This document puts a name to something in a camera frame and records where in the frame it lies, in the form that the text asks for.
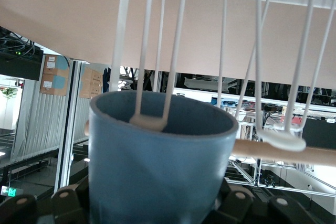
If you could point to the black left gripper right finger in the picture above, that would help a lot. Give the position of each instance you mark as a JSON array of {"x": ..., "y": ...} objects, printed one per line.
[{"x": 252, "y": 205}]

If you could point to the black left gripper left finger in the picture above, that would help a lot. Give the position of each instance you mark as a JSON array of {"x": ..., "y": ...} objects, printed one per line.
[{"x": 63, "y": 203}]

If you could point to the blue plastic cup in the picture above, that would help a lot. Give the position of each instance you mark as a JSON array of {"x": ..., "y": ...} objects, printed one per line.
[{"x": 157, "y": 171}]

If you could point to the green exit sign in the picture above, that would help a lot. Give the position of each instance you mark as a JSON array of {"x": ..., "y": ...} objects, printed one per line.
[{"x": 9, "y": 191}]

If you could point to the white metal column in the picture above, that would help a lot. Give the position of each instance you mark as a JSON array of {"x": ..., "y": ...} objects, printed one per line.
[{"x": 68, "y": 119}]

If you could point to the cardboard box white label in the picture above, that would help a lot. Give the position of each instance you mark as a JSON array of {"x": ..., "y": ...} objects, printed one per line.
[
  {"x": 53, "y": 65},
  {"x": 52, "y": 85},
  {"x": 92, "y": 82}
]

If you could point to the black equipment box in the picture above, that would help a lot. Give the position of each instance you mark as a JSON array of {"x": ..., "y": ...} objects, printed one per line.
[{"x": 21, "y": 65}]

